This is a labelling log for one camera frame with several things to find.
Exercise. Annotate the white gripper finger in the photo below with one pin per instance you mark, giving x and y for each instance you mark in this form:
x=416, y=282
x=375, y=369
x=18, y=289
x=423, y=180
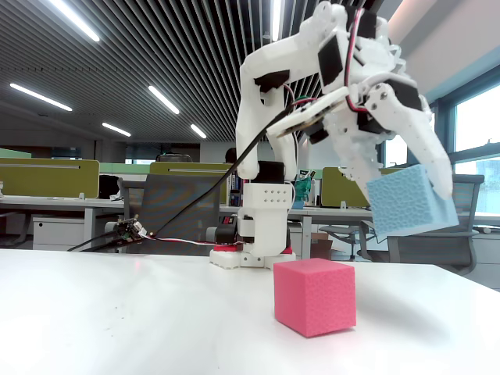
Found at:
x=359, y=156
x=422, y=136

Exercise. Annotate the blue foam cube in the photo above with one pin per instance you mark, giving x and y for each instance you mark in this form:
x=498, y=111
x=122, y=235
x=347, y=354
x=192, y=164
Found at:
x=410, y=203

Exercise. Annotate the red foam cube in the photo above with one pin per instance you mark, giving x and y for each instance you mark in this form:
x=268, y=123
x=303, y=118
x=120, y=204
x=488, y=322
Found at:
x=312, y=297

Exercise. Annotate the brown cardboard box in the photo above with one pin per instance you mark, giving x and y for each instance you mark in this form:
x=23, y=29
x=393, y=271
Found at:
x=321, y=248

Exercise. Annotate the dark window frame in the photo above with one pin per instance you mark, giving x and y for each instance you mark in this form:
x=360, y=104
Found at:
x=448, y=117

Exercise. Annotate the row of books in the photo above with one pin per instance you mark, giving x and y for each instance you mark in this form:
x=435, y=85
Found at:
x=235, y=189

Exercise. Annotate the olive desk partition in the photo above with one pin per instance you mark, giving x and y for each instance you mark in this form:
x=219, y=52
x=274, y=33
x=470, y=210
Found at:
x=160, y=168
x=47, y=179
x=332, y=191

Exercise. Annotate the gray mesh office chair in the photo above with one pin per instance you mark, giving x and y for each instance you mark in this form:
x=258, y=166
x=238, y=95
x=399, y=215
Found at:
x=176, y=203
x=429, y=250

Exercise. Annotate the dark-haired person head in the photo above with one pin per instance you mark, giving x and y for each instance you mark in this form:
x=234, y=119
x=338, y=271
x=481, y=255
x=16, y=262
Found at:
x=231, y=155

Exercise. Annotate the gray swivel chair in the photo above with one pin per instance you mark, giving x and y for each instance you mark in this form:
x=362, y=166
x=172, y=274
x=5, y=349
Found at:
x=340, y=232

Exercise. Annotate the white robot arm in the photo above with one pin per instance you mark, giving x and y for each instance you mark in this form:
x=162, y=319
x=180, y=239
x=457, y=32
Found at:
x=258, y=78

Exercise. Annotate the white ceiling strip light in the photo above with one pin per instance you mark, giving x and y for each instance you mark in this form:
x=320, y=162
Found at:
x=76, y=21
x=164, y=100
x=276, y=19
x=198, y=131
x=41, y=97
x=116, y=129

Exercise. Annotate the white drawer cabinet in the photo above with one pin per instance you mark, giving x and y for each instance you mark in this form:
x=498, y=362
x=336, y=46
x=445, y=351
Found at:
x=58, y=234

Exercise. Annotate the small black circuit board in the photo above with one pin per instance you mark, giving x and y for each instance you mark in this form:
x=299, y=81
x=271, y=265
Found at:
x=129, y=229

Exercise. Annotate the black bag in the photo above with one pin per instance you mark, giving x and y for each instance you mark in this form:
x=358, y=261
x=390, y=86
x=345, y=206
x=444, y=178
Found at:
x=108, y=186

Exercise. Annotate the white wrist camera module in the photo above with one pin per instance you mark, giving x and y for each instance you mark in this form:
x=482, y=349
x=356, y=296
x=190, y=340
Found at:
x=308, y=113

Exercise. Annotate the white crumpled paper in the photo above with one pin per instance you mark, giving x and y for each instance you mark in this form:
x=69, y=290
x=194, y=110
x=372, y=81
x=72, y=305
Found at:
x=117, y=197

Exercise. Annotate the white office desk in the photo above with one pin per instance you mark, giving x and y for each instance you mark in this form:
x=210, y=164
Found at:
x=340, y=213
x=58, y=203

